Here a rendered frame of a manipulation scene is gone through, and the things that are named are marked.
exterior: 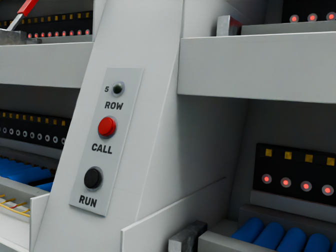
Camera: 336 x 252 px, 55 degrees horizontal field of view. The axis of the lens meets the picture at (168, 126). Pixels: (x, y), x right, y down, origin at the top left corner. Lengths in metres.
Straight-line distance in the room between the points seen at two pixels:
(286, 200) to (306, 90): 0.17
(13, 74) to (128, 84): 0.18
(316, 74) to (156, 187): 0.14
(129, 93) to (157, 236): 0.12
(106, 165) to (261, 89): 0.13
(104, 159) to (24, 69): 0.18
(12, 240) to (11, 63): 0.20
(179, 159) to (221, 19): 0.13
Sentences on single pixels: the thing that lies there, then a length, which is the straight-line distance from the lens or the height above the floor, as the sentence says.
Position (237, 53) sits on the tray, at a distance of 0.25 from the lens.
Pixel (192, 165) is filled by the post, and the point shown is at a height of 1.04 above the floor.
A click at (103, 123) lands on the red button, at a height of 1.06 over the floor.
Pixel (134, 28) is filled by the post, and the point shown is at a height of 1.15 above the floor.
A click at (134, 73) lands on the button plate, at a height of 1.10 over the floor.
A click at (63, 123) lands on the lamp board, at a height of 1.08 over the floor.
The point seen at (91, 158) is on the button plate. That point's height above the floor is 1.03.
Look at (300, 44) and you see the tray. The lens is 0.24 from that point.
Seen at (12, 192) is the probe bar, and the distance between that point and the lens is 0.42.
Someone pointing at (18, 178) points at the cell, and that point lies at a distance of 0.49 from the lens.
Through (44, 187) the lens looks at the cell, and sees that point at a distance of 0.43.
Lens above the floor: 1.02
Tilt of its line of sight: 10 degrees up
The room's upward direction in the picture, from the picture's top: 13 degrees clockwise
